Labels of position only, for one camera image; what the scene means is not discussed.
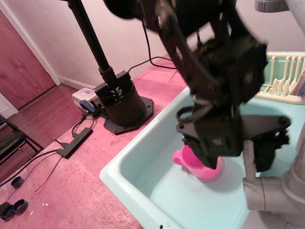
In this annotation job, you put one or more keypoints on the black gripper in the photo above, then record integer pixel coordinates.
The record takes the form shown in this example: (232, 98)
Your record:
(210, 136)

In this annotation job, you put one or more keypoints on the pink plastic cup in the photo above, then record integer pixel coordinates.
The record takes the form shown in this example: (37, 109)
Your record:
(185, 157)

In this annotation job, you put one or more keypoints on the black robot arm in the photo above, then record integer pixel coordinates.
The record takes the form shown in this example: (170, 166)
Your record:
(223, 65)

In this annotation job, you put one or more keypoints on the beige toy faucet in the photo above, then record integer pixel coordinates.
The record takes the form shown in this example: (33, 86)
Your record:
(282, 195)

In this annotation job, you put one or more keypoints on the cream dish drying rack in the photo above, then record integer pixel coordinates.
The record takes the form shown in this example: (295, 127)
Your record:
(283, 73)

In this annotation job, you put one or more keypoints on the teal toy sink basin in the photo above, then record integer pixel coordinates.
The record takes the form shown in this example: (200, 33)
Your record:
(163, 195)

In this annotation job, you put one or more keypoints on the grey overhead fixture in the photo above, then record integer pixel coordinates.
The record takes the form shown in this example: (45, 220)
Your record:
(270, 6)

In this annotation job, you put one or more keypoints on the white cardboard box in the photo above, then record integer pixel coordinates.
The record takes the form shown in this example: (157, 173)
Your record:
(84, 94)

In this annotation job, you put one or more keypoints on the blue clamp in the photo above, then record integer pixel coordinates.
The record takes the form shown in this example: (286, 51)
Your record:
(88, 107)

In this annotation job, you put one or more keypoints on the black usb hub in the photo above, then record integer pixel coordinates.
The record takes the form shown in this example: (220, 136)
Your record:
(78, 139)

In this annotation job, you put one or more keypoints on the black camera pole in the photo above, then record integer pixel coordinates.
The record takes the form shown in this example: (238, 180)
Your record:
(87, 29)

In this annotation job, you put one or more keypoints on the black metal chair frame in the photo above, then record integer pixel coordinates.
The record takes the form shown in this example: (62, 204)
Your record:
(14, 140)

